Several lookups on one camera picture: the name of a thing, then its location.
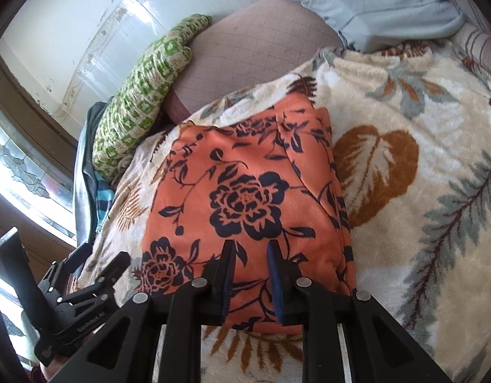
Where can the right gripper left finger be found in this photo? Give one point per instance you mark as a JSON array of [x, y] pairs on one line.
[[157, 339]]

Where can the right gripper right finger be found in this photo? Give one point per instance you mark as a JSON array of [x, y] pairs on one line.
[[345, 338]]

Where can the orange floral blouse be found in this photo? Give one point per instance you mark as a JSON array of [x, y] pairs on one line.
[[272, 176]]

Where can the light blue knit sweater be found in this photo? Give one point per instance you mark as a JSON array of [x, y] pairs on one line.
[[85, 181]]

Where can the teal striped knit garment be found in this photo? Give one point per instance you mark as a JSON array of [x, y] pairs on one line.
[[104, 201]]

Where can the stained glass window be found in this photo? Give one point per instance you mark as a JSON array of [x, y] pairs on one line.
[[35, 186]]

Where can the green checkered pillow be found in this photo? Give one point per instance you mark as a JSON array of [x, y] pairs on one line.
[[133, 110]]

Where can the leaf print fleece blanket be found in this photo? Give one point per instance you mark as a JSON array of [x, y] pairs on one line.
[[411, 139]]

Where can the pink quilted mattress cover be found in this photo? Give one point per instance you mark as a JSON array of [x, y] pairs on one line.
[[259, 43]]

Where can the striped floral bedding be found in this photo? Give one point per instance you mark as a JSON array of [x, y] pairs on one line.
[[472, 43]]

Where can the grey blue pillow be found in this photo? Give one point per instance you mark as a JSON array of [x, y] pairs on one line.
[[371, 25]]

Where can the brown wooden window frame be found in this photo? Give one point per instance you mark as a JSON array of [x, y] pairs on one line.
[[36, 125]]

